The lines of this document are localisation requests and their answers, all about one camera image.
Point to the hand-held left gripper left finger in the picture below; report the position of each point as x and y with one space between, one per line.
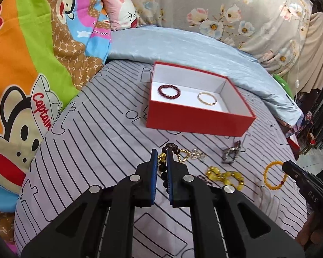
152 177

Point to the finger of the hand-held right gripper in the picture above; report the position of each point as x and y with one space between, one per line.
293 169

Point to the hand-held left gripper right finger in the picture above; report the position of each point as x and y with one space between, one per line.
170 182

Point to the red cardboard box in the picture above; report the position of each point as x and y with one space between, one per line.
199 125

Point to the metal wrist watch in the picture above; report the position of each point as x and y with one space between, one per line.
228 153

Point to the person's right hand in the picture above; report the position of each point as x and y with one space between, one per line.
309 231

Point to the red flat object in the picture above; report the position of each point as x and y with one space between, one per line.
292 142

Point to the grey striped bed sheet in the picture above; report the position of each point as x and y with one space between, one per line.
97 139

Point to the green plastic object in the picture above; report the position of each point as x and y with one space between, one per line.
284 86

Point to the gold bangle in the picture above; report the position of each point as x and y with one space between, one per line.
207 104

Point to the beige curtain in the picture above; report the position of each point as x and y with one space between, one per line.
317 45

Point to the light blue pillow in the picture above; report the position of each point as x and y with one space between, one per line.
191 48

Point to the pink cartoon pillow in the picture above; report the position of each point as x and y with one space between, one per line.
118 10

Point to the colourful cartoon monkey blanket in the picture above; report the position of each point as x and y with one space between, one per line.
29 45

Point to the grey floral blanket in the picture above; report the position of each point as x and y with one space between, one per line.
204 5

